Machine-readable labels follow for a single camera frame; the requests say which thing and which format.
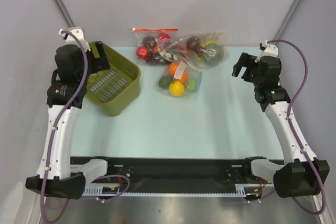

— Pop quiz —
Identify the polka dot strawberry bag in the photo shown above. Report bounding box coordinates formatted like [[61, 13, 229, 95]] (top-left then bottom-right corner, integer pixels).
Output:
[[155, 38, 190, 62]]

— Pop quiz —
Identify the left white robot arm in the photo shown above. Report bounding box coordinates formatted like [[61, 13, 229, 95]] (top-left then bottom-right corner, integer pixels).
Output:
[[25, 41, 116, 199]]

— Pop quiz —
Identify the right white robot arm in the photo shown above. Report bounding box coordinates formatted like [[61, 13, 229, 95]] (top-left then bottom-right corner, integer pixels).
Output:
[[232, 52, 330, 198]]

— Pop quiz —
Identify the clear bag with melon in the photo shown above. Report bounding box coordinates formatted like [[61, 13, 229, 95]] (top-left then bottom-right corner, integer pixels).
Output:
[[178, 32, 230, 68]]

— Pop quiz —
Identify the red zip fruit bag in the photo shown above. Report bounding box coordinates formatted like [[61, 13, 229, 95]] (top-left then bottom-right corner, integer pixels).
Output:
[[131, 27, 178, 66]]

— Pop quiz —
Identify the olive green plastic basket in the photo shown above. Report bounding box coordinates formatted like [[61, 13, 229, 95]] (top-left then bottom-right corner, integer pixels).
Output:
[[86, 43, 141, 116]]

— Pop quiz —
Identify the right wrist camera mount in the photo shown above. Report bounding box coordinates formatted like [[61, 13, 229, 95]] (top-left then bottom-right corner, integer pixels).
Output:
[[259, 40, 279, 57]]

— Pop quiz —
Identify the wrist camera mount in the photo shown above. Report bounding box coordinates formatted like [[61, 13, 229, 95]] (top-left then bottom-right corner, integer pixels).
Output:
[[58, 27, 91, 51], [259, 40, 279, 57]]

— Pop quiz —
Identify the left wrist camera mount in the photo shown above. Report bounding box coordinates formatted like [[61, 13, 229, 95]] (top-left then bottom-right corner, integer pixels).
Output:
[[58, 27, 91, 51]]

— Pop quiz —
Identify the aluminium frame post right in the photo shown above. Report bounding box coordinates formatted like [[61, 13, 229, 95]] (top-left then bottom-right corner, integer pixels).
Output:
[[274, 0, 302, 40]]

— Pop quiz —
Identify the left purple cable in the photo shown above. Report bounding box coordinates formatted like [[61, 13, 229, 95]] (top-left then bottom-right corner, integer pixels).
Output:
[[40, 31, 130, 222]]

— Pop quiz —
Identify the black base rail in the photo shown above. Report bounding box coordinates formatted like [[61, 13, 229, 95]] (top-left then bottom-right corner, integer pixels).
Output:
[[69, 156, 286, 193]]

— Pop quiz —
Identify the white cable duct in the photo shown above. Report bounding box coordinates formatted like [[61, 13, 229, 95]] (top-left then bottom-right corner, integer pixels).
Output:
[[82, 184, 267, 201]]

